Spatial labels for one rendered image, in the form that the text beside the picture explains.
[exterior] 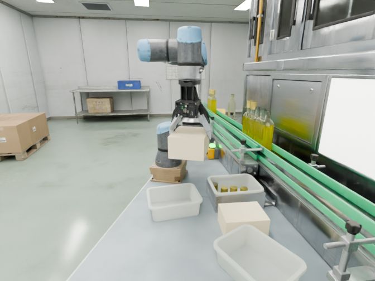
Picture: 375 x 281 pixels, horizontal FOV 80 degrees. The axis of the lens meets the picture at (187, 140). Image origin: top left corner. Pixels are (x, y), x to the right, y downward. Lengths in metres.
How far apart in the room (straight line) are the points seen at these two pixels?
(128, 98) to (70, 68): 1.75
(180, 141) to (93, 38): 6.59
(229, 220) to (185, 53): 0.58
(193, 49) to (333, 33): 0.66
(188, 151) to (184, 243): 0.33
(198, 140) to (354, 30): 0.72
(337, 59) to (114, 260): 1.08
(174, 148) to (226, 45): 6.71
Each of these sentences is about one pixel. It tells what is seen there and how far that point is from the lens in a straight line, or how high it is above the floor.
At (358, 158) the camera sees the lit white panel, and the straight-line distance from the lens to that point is 0.98.
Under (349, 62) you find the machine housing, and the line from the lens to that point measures 1.04.
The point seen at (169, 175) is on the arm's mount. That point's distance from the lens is 1.22.
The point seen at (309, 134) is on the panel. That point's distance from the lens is 1.17.
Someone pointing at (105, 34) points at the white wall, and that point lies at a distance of 7.15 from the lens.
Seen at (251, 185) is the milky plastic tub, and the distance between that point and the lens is 1.14.
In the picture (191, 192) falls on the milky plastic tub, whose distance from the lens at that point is 1.08.
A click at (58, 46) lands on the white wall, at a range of 7.44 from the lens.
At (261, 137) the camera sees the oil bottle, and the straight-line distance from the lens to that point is 1.23.
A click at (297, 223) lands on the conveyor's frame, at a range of 0.99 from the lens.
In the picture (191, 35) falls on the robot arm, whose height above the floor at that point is 1.43.
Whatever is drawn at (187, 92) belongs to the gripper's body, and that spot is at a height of 1.27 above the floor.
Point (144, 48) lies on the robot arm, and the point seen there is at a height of 1.40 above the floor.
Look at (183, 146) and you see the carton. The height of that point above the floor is 1.09.
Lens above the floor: 1.33
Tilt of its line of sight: 17 degrees down
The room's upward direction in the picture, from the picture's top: straight up
